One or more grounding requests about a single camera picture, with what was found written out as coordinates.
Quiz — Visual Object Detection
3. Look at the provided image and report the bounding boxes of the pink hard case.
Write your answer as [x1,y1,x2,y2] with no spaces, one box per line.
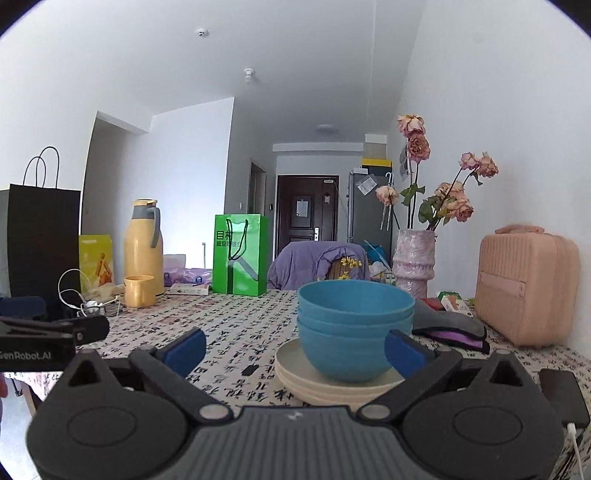
[475,224,580,347]

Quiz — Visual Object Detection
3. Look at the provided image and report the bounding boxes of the black paper bag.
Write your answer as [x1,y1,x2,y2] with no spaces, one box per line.
[7,147,81,301]

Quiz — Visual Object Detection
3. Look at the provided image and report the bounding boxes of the black phone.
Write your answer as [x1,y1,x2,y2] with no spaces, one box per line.
[539,368,591,432]

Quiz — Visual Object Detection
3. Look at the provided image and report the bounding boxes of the flat white box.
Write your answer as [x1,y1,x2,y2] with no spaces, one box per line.
[168,282,209,296]

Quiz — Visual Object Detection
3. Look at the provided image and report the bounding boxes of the yellow thermos jug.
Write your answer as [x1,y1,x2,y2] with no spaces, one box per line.
[124,199,164,296]

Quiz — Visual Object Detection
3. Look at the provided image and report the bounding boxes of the dark brown door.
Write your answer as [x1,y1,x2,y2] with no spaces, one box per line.
[277,175,339,259]

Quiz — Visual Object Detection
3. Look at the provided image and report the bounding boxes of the yellow cardboard box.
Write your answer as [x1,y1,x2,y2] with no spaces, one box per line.
[78,234,114,296]

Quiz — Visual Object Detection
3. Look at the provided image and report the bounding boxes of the grey refrigerator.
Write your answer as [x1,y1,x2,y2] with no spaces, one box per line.
[348,170,393,259]

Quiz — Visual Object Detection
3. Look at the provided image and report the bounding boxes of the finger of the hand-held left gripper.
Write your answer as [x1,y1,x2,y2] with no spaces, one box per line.
[0,315,110,344]
[0,296,47,319]

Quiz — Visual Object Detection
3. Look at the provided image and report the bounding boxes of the pink textured vase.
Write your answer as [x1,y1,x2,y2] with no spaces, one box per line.
[392,229,437,298]

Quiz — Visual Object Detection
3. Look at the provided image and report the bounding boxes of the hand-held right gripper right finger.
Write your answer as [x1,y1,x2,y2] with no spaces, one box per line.
[358,329,527,425]

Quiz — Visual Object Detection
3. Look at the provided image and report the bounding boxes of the snack packet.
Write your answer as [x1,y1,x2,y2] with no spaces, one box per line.
[425,291,476,319]

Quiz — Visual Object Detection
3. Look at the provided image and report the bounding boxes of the grey and purple cloth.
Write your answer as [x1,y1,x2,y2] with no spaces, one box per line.
[412,300,490,354]

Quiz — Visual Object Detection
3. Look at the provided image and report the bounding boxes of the yellow flower sprigs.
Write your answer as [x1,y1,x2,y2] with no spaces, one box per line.
[339,256,363,282]

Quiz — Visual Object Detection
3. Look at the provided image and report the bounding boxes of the white phone charging cable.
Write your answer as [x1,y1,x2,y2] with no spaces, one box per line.
[568,422,587,480]

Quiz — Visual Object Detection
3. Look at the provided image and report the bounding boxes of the dried pink roses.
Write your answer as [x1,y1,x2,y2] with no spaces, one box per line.
[375,114,499,232]

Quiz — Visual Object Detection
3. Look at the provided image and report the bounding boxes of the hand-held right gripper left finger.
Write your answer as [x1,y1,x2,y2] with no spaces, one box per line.
[67,329,234,425]

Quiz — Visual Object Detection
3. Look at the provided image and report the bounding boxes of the green shopping bag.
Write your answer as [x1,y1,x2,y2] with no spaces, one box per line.
[212,213,270,296]

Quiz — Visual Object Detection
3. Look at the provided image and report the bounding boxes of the yellow mug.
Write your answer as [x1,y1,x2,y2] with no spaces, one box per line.
[124,275,157,308]

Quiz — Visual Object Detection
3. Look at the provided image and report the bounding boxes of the purple packets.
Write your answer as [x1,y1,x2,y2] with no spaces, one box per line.
[164,254,213,284]

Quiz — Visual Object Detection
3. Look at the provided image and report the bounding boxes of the blue bowl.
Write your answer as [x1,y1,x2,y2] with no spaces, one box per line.
[297,314,414,335]
[298,325,413,383]
[298,280,415,321]

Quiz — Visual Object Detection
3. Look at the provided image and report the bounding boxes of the cream plate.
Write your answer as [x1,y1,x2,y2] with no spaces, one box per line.
[281,383,393,407]
[274,337,407,388]
[276,369,398,398]

